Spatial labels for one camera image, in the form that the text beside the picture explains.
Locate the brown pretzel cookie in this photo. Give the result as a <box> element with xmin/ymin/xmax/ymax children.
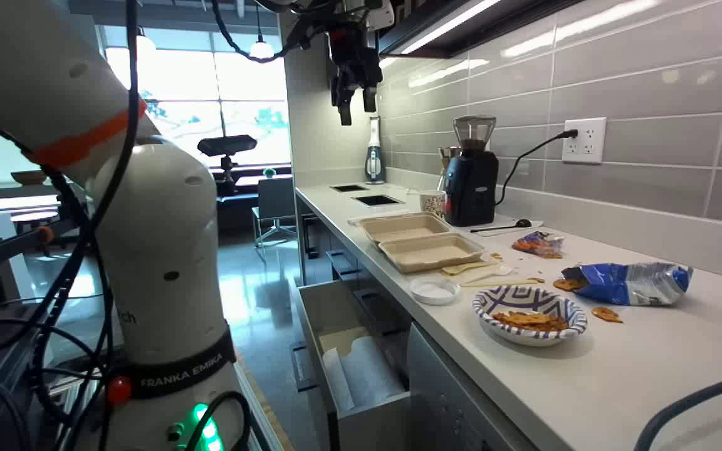
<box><xmin>551</xmin><ymin>276</ymin><xmax>585</xmax><ymax>295</ymax></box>
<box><xmin>592</xmin><ymin>306</ymin><xmax>625</xmax><ymax>325</ymax></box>

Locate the black camera on tripod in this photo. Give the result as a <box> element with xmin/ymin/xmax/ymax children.
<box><xmin>197</xmin><ymin>133</ymin><xmax>262</xmax><ymax>194</ymax></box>

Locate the clear soap bottle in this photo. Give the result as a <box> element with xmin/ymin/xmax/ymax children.
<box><xmin>365</xmin><ymin>113</ymin><xmax>388</xmax><ymax>186</ymax></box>

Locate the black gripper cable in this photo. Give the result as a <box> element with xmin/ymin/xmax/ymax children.
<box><xmin>209</xmin><ymin>0</ymin><xmax>299</xmax><ymax>64</ymax></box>

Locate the hanging pendant lamp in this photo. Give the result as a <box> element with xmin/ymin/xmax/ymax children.
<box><xmin>246</xmin><ymin>0</ymin><xmax>278</xmax><ymax>63</ymax></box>

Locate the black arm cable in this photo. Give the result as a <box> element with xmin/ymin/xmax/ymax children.
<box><xmin>31</xmin><ymin>0</ymin><xmax>147</xmax><ymax>421</ymax></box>

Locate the open grey drawer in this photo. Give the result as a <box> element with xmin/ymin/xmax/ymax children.
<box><xmin>294</xmin><ymin>277</ymin><xmax>420</xmax><ymax>451</ymax></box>

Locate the grey office chair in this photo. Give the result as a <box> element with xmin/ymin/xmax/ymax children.
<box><xmin>252</xmin><ymin>174</ymin><xmax>299</xmax><ymax>248</ymax></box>

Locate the open styrofoam clamshell container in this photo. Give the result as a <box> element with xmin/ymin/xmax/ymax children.
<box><xmin>358</xmin><ymin>209</ymin><xmax>487</xmax><ymax>276</ymax></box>

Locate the blue patterned paper bowl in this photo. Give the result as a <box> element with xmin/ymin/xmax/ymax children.
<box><xmin>472</xmin><ymin>283</ymin><xmax>592</xmax><ymax>348</ymax></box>

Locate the white wall outlet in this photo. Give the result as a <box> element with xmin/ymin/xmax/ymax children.
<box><xmin>560</xmin><ymin>115</ymin><xmax>609</xmax><ymax>164</ymax></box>

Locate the orange snack packet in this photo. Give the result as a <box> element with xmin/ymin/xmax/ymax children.
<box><xmin>510</xmin><ymin>231</ymin><xmax>568</xmax><ymax>261</ymax></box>

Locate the black spoon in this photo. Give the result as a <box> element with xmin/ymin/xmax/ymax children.
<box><xmin>470</xmin><ymin>214</ymin><xmax>538</xmax><ymax>236</ymax></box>

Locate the black grinder power cord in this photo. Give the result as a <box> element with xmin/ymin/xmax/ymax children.
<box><xmin>494</xmin><ymin>128</ymin><xmax>583</xmax><ymax>208</ymax></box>

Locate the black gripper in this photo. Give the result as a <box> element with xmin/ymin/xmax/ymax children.
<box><xmin>326</xmin><ymin>20</ymin><xmax>386</xmax><ymax>128</ymax></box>

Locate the brown cereal flakes pile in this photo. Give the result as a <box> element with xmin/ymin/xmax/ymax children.
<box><xmin>492</xmin><ymin>307</ymin><xmax>571</xmax><ymax>332</ymax></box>

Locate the blue snack bag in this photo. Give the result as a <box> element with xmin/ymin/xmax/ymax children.
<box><xmin>563</xmin><ymin>261</ymin><xmax>698</xmax><ymax>307</ymax></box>

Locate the blue cable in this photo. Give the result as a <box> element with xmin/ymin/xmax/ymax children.
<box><xmin>635</xmin><ymin>370</ymin><xmax>722</xmax><ymax>451</ymax></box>

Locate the printed paper cup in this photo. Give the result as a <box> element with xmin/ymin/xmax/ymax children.
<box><xmin>420</xmin><ymin>193</ymin><xmax>450</xmax><ymax>218</ymax></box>

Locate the black coffee grinder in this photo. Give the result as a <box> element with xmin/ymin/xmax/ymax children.
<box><xmin>441</xmin><ymin>115</ymin><xmax>503</xmax><ymax>227</ymax></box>

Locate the white paper roll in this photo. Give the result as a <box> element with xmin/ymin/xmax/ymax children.
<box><xmin>346</xmin><ymin>332</ymin><xmax>407</xmax><ymax>411</ymax></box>
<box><xmin>320</xmin><ymin>346</ymin><xmax>357</xmax><ymax>416</ymax></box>

